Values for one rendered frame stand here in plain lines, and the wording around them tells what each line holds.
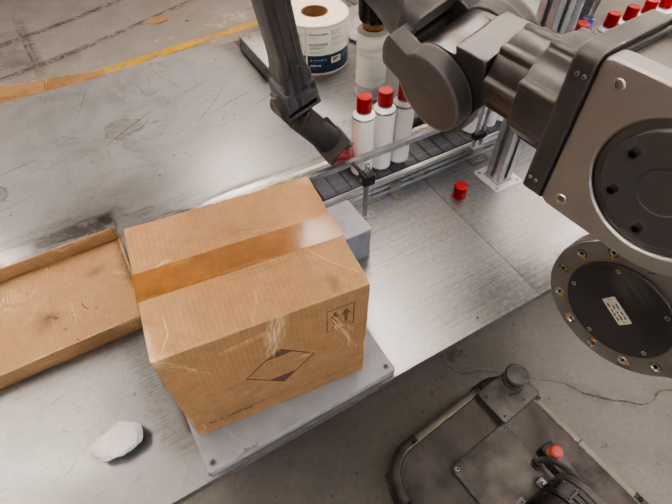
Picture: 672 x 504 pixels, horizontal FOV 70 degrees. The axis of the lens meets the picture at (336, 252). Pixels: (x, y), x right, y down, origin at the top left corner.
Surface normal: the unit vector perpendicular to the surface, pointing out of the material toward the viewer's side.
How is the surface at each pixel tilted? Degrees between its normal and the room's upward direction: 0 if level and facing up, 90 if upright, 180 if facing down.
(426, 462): 0
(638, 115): 90
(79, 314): 0
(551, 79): 51
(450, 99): 105
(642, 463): 0
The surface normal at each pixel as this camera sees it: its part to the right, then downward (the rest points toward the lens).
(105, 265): 0.00, -0.63
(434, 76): -0.78, 0.60
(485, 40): -0.21, -0.50
